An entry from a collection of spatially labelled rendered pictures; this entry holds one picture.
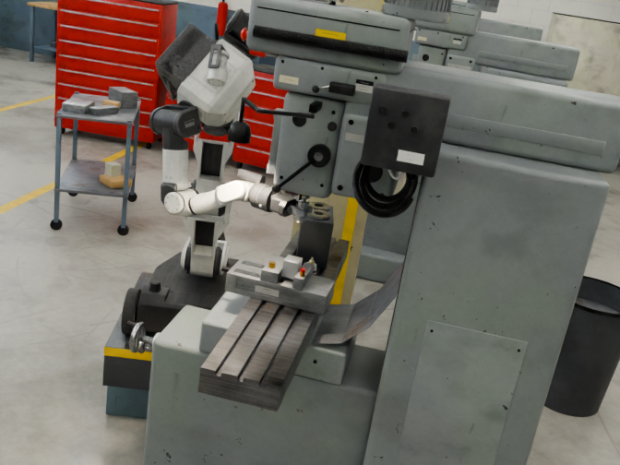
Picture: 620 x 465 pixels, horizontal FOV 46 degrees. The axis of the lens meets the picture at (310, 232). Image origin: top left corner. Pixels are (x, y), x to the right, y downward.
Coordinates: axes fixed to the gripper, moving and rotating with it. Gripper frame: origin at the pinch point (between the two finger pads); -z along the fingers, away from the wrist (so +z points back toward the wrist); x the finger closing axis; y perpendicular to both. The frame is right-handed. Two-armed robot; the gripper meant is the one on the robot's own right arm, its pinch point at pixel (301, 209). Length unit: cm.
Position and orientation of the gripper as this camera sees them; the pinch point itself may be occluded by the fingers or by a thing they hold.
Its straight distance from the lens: 240.1
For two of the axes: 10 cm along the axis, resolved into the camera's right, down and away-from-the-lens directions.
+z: -8.6, -3.0, 4.1
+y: -1.6, 9.3, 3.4
